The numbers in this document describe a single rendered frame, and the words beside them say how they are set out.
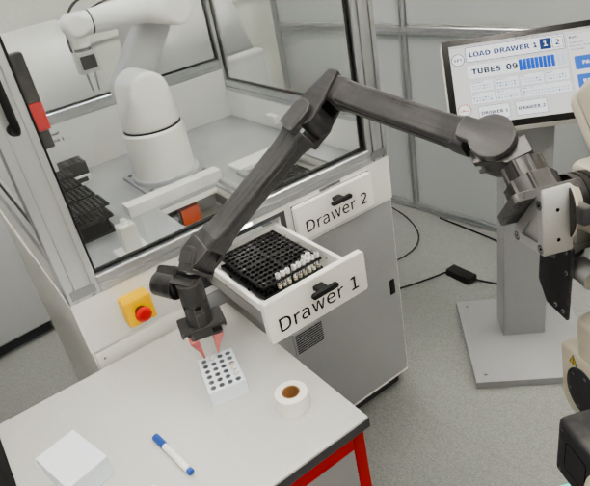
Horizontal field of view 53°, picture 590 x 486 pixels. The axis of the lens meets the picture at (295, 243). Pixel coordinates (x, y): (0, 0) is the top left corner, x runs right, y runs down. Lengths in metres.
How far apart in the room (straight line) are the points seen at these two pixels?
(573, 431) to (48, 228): 1.13
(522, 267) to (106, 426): 1.58
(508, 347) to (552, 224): 1.52
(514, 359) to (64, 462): 1.69
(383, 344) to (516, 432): 0.53
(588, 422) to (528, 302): 1.24
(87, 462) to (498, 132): 0.96
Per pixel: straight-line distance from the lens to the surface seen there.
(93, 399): 1.48
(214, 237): 1.24
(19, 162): 1.34
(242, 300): 1.42
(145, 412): 1.39
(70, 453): 1.30
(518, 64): 2.04
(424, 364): 2.45
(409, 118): 1.12
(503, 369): 2.39
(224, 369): 1.35
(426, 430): 2.22
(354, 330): 2.02
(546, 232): 0.99
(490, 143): 1.03
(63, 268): 1.44
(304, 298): 1.34
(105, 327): 1.53
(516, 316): 2.47
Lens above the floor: 1.66
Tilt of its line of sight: 30 degrees down
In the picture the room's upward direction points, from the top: 11 degrees counter-clockwise
